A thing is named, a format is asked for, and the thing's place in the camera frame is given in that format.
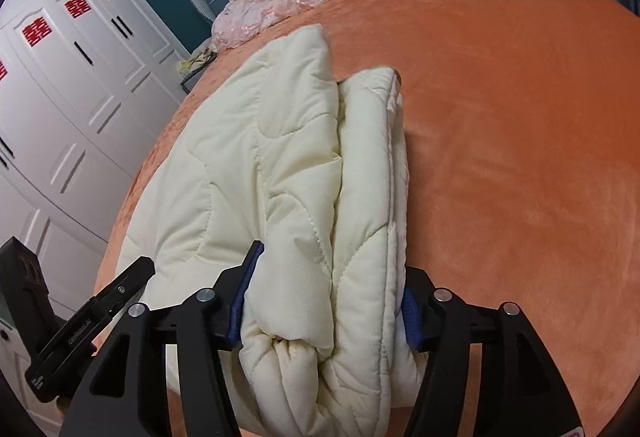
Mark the orange velvet bed blanket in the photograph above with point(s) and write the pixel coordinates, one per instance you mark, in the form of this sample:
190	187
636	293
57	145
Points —
500	142

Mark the white wardrobe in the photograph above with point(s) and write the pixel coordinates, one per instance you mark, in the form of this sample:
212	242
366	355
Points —
75	117

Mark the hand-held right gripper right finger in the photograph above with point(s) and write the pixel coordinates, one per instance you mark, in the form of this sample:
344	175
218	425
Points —
410	322

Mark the red paper cutout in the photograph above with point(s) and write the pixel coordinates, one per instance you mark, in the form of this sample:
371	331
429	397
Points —
77	8
37	32
2	69

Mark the cream quilted jacket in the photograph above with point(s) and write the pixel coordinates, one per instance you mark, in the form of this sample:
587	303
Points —
300	167

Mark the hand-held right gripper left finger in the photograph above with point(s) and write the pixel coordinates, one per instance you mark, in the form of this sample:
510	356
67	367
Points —
240	312

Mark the dark nightstand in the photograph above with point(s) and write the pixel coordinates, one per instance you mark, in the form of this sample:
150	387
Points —
187	84

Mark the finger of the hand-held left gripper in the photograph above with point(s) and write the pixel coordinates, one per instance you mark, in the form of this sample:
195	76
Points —
132	279

